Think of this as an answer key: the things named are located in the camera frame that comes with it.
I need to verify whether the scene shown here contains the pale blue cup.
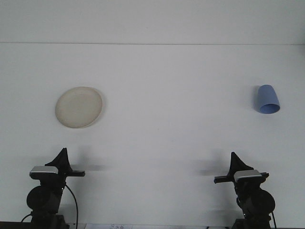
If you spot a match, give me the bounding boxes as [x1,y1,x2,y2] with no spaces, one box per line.
[256,84,281,115]

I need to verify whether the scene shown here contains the pale round plate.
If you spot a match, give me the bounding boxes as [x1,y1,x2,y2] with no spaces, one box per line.
[55,86,103,129]

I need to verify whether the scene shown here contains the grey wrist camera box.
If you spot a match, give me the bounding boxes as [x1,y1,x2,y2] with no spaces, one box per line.
[30,166,60,180]
[233,169,262,181]

